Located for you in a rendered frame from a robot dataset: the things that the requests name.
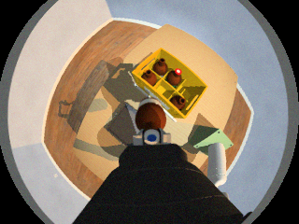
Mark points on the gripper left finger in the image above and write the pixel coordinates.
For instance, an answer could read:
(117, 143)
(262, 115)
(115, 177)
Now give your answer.
(137, 138)

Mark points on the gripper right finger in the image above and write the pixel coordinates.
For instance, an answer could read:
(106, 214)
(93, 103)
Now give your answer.
(165, 138)

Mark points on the yellow crate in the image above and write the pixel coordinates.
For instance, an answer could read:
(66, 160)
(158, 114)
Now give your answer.
(190, 84)

